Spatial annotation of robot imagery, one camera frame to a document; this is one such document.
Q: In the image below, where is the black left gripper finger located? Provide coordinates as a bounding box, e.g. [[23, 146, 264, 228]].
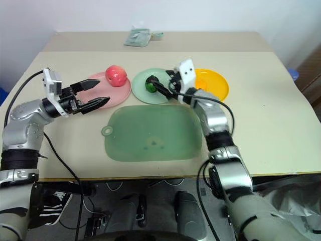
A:
[[80, 96, 111, 115], [71, 78, 101, 95]]

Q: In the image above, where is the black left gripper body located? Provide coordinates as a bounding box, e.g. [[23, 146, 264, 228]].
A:
[[59, 84, 84, 115]]

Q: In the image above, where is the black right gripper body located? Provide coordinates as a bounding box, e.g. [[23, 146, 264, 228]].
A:
[[165, 68, 183, 95]]

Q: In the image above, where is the small green vegetable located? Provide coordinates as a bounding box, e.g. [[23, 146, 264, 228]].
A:
[[145, 76, 158, 93]]

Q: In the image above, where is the light green plate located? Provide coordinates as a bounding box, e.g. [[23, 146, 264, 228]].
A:
[[131, 67, 177, 105]]

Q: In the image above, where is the pink plate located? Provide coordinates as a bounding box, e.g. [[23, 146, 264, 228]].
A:
[[88, 71, 132, 109]]

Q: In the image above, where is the yellow plate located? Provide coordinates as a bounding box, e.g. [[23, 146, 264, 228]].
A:
[[194, 68, 230, 102]]

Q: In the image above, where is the red apple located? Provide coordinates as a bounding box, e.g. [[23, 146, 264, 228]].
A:
[[104, 65, 128, 88]]

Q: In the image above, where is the green cutting board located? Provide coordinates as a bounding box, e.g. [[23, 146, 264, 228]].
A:
[[101, 104, 204, 163]]

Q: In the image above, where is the green cloth pouch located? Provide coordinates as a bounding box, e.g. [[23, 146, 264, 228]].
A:
[[123, 27, 151, 48]]

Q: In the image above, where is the blue bin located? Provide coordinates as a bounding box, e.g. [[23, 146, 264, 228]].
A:
[[0, 86, 9, 106]]

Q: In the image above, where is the black white striped sneaker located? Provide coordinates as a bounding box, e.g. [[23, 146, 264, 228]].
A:
[[37, 190, 74, 227]]

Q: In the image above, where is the dark grey rounded robot leg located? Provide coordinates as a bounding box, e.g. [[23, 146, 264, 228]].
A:
[[172, 190, 211, 239], [103, 192, 148, 234]]

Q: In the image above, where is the black power adapter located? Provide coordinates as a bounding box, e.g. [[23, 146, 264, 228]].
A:
[[84, 216, 109, 236]]

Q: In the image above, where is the brown wooden furniture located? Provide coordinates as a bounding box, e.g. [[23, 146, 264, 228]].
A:
[[291, 43, 321, 112]]

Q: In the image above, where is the crumpled clear plastic sheet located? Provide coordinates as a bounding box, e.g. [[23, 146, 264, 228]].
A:
[[252, 175, 321, 241]]

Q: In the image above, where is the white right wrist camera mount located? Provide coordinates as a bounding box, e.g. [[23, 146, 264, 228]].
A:
[[178, 58, 197, 104]]

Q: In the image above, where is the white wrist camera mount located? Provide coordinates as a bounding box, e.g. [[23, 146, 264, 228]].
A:
[[42, 68, 70, 118], [178, 58, 197, 104]]

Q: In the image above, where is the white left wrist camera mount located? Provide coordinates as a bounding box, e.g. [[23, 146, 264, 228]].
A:
[[42, 68, 70, 118]]

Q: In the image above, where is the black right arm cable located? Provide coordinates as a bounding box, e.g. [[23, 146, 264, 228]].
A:
[[173, 91, 237, 241]]

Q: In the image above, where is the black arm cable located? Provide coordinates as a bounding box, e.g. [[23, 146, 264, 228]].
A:
[[173, 91, 237, 241], [4, 70, 85, 241]]

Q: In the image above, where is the black under-table bracket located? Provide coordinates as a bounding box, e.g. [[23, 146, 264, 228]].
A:
[[32, 181, 97, 199]]

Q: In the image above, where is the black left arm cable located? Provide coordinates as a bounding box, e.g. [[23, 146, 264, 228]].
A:
[[4, 70, 85, 241]]

